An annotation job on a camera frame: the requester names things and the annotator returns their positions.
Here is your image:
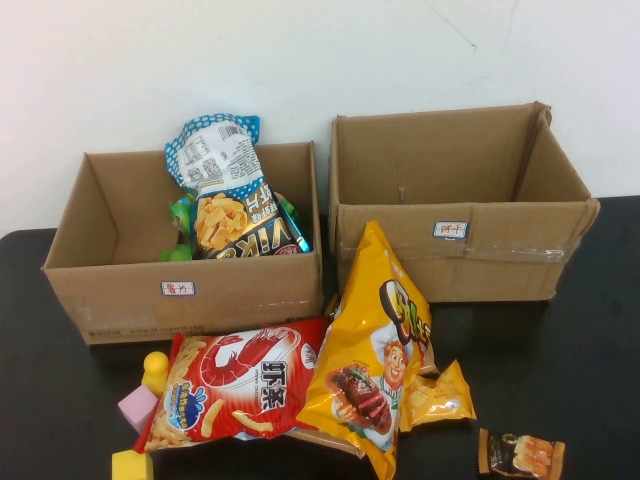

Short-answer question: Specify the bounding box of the tall taped cardboard box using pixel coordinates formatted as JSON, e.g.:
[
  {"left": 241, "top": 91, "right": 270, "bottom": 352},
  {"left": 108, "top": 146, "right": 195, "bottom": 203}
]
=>
[{"left": 327, "top": 102, "right": 601, "bottom": 304}]

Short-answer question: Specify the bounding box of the small brown snack packet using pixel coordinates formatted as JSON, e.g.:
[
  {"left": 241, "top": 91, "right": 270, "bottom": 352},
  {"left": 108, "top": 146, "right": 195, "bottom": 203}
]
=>
[{"left": 477, "top": 427, "right": 566, "bottom": 476}]

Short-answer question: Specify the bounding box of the small yellow snack packet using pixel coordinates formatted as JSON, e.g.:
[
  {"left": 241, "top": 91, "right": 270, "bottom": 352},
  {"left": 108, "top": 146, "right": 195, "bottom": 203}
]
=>
[{"left": 398, "top": 358, "right": 476, "bottom": 434}]

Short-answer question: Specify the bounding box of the pink cube block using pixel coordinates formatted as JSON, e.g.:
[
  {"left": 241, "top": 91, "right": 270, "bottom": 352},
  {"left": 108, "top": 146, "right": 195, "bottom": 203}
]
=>
[{"left": 117, "top": 387, "right": 158, "bottom": 435}]

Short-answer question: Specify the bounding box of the red shrimp cracker bag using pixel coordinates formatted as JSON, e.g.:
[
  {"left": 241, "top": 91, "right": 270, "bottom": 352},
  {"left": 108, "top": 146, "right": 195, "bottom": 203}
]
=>
[{"left": 133, "top": 317, "right": 329, "bottom": 454}]

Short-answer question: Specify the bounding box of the large yellow chef snack bag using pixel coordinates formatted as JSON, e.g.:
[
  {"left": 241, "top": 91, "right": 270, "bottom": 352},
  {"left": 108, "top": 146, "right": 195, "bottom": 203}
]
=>
[{"left": 295, "top": 220, "right": 434, "bottom": 480}]

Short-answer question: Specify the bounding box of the blue polka dot snack bag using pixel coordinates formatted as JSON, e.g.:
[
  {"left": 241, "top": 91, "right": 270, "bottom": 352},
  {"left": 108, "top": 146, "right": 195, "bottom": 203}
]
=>
[{"left": 164, "top": 113, "right": 314, "bottom": 261}]

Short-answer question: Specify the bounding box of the yellow cube block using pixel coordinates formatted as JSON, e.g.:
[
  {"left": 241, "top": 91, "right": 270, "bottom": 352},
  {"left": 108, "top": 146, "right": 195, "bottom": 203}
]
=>
[{"left": 111, "top": 448, "right": 154, "bottom": 480}]

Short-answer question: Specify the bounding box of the yellow peg figure toy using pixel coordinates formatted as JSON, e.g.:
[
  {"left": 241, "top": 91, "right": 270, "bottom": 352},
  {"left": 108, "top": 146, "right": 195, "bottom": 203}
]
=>
[{"left": 142, "top": 350, "right": 171, "bottom": 396}]

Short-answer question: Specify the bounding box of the green potato chips bag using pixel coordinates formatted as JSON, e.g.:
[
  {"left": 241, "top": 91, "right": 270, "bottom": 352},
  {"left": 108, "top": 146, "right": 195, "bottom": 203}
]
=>
[
  {"left": 158, "top": 242, "right": 194, "bottom": 264},
  {"left": 168, "top": 192, "right": 307, "bottom": 236}
]

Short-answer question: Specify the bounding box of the low cardboard box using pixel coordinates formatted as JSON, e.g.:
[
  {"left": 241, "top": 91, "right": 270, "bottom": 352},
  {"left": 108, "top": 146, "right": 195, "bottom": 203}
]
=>
[{"left": 40, "top": 141, "right": 324, "bottom": 346}]

